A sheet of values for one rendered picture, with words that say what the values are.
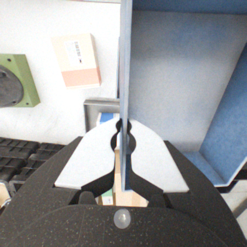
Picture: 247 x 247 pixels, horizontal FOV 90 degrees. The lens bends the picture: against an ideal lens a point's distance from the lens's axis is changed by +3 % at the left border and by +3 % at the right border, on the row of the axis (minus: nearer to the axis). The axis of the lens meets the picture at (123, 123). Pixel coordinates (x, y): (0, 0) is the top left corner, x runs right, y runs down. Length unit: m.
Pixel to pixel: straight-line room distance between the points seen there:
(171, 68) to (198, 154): 0.16
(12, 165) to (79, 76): 0.45
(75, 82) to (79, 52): 0.10
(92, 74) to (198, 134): 0.37
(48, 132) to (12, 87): 0.26
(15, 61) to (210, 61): 0.54
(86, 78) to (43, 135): 0.40
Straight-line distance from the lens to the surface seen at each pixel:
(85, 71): 0.47
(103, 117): 0.53
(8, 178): 0.64
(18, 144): 0.79
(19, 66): 0.58
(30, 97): 0.59
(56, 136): 0.72
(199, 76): 0.20
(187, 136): 0.24
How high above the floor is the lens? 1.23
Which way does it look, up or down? 60 degrees down
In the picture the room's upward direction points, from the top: 173 degrees clockwise
